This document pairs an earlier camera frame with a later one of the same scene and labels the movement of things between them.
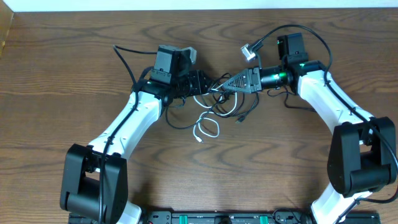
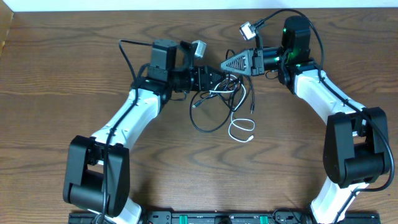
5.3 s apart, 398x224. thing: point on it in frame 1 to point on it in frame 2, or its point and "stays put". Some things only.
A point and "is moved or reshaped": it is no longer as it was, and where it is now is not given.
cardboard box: (6, 17) stays put
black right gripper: (255, 79) to (257, 62)
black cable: (220, 88) is moved or reshaped
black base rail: (236, 217) stays put
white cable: (200, 118) to (233, 122)
